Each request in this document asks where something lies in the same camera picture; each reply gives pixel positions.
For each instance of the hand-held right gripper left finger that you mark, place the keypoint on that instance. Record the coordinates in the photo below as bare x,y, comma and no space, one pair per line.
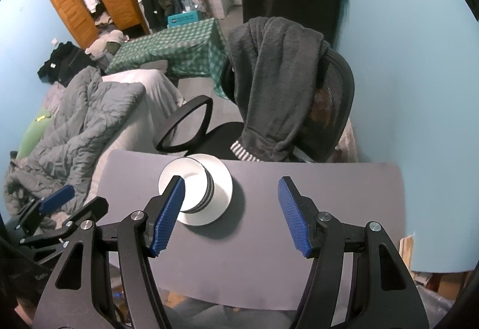
168,217

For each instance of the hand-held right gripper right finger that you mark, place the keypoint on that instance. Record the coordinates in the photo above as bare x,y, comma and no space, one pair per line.
295,217

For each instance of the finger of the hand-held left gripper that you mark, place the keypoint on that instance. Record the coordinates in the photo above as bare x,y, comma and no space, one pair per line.
56,198
93,207

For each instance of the white plate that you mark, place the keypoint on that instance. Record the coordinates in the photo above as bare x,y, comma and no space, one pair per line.
223,190

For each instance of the grey quilted blanket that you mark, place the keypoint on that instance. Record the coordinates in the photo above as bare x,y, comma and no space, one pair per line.
86,119

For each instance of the light wooden board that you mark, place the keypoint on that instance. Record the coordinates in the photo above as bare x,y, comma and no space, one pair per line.
406,254

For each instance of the white bedsheet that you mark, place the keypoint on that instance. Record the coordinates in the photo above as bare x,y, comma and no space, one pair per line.
149,97

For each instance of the black office chair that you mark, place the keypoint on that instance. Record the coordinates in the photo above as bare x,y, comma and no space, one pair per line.
336,89

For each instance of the black backpack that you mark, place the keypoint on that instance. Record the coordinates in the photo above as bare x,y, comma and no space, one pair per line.
67,63

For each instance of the dark grey fleece robe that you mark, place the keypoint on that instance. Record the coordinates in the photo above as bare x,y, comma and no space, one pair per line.
277,82

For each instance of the pale clothes pile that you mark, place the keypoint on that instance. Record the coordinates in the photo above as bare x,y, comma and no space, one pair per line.
106,45

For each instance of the cardboard box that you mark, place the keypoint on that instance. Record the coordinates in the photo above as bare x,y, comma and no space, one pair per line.
445,282

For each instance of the green checked tablecloth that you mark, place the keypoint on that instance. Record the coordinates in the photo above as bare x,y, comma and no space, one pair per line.
168,48

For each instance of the silver plastic bag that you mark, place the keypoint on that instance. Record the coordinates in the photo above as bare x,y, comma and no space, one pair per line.
438,310

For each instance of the blue plastic crate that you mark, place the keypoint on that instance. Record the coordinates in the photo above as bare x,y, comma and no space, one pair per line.
185,18

